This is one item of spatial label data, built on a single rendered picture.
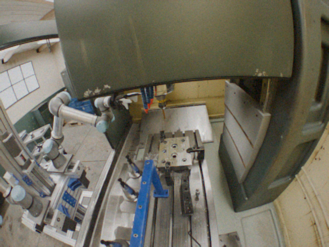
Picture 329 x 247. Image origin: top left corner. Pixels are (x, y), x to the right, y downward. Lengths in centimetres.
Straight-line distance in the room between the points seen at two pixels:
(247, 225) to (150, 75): 117
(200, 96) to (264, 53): 149
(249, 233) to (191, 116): 144
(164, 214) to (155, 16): 86
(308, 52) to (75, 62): 65
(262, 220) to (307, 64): 110
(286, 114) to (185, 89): 140
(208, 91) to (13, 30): 195
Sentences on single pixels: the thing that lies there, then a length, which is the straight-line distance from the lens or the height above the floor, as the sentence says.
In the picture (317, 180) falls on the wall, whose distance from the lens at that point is 93.
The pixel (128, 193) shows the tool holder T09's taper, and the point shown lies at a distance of 52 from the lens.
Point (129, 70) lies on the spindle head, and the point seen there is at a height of 164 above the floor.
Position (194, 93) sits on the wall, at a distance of 177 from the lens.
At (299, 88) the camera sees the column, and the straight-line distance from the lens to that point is 49.
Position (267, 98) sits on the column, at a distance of 57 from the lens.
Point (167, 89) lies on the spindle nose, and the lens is 60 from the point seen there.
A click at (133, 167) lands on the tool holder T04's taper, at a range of 57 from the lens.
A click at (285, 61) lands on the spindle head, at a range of 44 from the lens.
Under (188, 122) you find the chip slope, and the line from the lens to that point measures 168.
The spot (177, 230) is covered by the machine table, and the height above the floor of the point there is 90.
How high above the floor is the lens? 168
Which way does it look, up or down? 33 degrees down
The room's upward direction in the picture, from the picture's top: 11 degrees counter-clockwise
